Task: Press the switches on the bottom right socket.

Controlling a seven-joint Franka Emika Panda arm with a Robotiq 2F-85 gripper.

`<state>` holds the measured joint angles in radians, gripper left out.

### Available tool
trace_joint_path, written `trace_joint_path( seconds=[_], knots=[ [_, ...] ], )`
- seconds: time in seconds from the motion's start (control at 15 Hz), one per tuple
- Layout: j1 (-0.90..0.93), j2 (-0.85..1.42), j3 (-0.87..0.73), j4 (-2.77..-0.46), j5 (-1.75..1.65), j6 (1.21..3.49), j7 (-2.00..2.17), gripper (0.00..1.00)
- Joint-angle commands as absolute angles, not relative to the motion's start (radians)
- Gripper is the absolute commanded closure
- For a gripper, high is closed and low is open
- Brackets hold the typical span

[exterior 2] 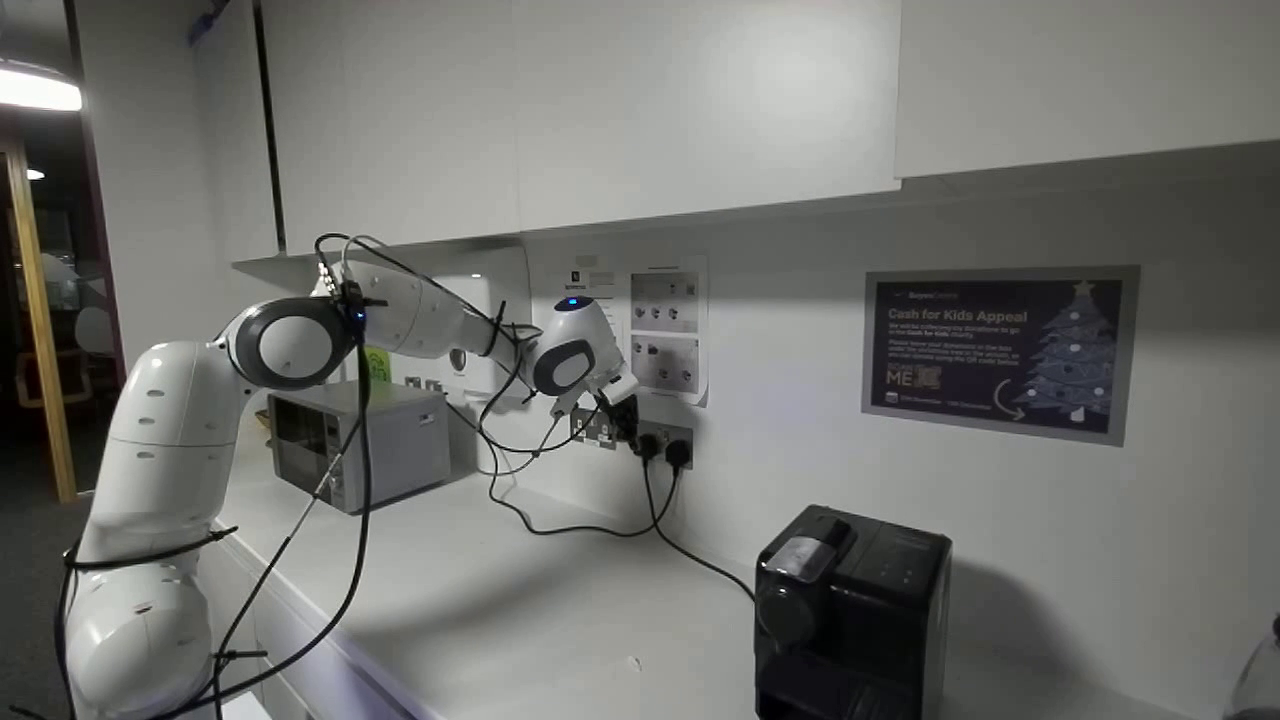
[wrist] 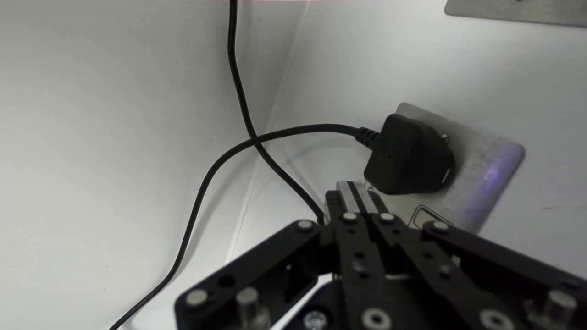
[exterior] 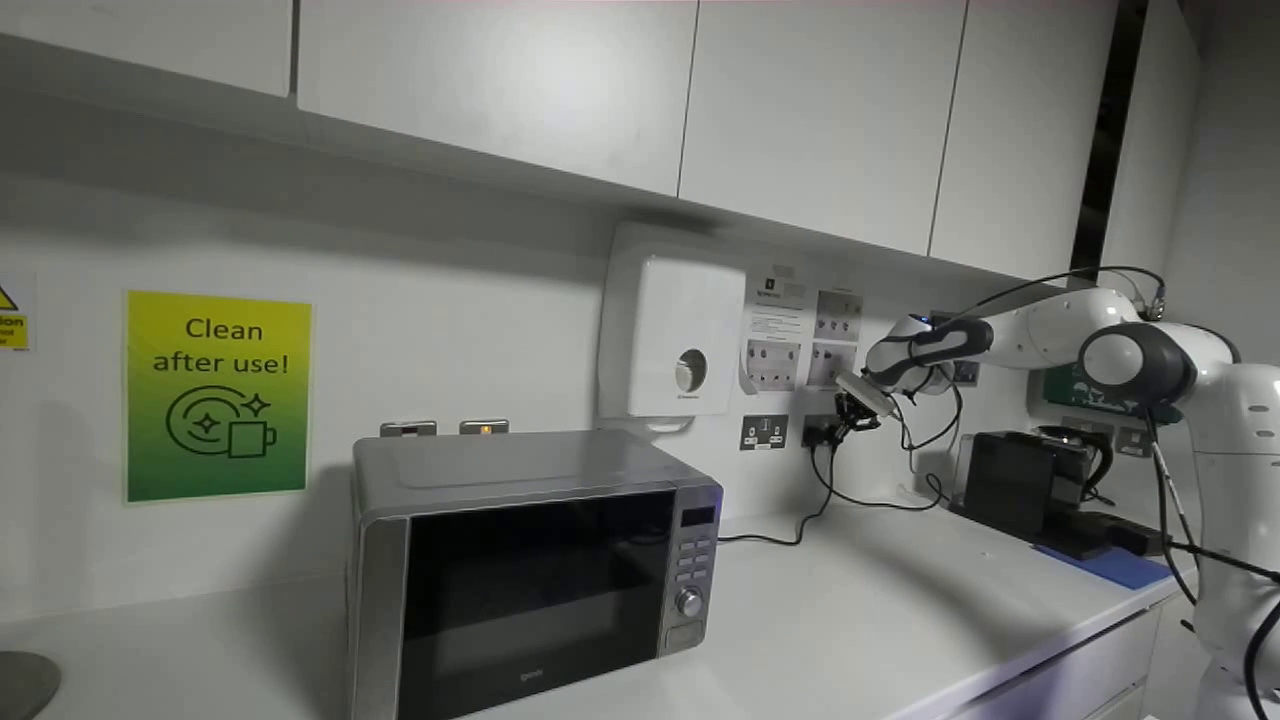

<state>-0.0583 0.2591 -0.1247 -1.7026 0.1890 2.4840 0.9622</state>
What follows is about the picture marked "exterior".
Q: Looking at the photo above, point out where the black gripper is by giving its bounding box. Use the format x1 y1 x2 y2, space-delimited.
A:
832 363 920 439

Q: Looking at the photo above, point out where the dark round plate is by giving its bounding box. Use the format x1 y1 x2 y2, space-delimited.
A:
0 649 67 720

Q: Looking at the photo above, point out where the black coffee machine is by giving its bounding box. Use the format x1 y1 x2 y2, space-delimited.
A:
959 426 1180 562

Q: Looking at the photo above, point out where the blue cloth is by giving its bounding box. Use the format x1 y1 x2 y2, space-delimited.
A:
1034 535 1184 595

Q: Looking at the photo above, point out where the thin black camera cable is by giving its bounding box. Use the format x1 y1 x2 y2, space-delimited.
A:
883 368 966 458

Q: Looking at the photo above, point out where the yellow warning sticker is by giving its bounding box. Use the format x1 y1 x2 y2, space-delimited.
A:
0 282 34 357

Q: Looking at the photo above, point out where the instruction sheet with header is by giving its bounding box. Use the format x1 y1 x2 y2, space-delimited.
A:
736 274 821 401

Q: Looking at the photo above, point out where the black coffee machine power cable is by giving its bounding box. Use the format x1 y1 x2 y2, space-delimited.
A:
810 450 953 520

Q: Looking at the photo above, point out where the empty steel double socket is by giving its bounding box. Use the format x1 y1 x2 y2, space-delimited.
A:
736 413 792 458

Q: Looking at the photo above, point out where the grey square wall plate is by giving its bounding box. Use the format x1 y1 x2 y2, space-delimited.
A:
910 450 959 505

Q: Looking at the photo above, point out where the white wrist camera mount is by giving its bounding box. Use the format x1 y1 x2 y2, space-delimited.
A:
832 372 892 418

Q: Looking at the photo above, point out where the white paper towel dispenser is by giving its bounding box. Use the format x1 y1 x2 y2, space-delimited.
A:
592 215 752 436

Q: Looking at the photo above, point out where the green clean after use sign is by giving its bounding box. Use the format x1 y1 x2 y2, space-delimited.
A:
122 289 317 510

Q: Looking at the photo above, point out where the silver microwave oven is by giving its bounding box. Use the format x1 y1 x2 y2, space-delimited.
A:
349 427 728 720

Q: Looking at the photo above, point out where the steel double socket with plugs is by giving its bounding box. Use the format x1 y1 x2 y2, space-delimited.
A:
800 410 850 458

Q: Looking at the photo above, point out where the white wall cabinet door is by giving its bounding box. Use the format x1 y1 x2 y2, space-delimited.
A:
1103 0 1207 253
291 0 699 201
677 0 973 259
0 0 299 102
926 0 1123 277

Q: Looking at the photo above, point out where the black microwave power cable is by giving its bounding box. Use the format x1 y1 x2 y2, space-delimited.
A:
716 444 839 552

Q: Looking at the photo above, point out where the instruction sheet with photos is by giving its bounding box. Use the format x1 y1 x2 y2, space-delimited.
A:
806 285 872 389

